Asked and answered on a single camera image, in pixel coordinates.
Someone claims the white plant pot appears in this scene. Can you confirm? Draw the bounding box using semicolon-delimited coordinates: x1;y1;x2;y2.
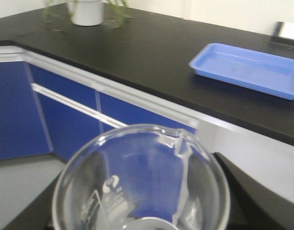
67;0;104;26

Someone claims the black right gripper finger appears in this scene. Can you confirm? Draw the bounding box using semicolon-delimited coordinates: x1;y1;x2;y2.
213;152;294;230

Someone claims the white wall power socket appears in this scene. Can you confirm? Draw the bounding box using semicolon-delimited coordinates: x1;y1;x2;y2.
271;22;294;46

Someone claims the blue cabinet drawer front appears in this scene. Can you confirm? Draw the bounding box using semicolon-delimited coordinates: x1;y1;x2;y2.
29;64;195;161

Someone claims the blue plastic tray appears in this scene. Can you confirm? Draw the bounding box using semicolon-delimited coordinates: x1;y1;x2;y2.
189;43;294;100

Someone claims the clear glass beaker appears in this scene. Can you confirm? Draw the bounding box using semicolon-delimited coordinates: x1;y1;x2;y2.
52;125;230;230

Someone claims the green potted plant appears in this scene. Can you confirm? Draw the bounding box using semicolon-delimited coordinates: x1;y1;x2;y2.
43;0;133;29

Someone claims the blue cabinet door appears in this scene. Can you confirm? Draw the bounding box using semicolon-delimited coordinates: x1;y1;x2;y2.
0;61;53;160

